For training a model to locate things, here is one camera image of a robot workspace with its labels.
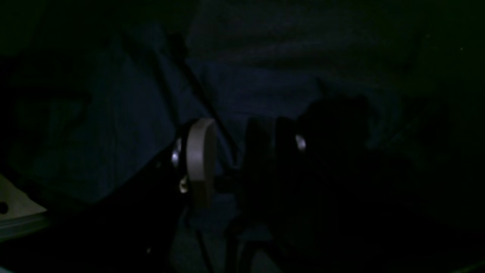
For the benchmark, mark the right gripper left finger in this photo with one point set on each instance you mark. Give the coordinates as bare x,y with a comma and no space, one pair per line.
194,159

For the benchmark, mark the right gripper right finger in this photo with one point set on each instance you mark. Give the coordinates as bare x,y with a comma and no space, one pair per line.
272,173

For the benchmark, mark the dark navy t-shirt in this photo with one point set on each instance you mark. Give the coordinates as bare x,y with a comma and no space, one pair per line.
106,83

